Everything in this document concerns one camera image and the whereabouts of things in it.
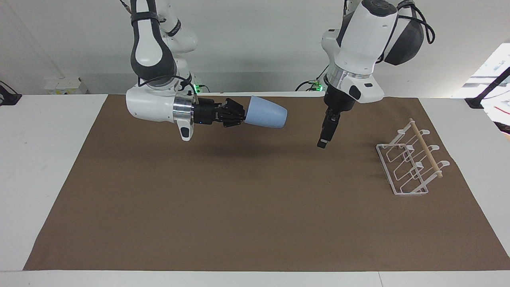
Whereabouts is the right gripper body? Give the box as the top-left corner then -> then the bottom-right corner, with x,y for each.
193,98 -> 221,125

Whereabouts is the white wire cup holder rack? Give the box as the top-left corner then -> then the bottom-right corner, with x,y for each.
375,118 -> 450,196

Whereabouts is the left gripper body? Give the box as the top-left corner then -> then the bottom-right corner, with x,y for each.
323,84 -> 357,122

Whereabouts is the white box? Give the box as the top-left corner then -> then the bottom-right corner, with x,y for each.
43,77 -> 88,95

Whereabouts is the black stand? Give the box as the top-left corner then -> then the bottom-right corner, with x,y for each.
0,81 -> 23,106
464,67 -> 510,109

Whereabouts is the light blue plastic cup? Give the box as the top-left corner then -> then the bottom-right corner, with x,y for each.
244,95 -> 288,129

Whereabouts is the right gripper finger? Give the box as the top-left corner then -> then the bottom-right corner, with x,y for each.
217,98 -> 245,116
218,113 -> 246,128

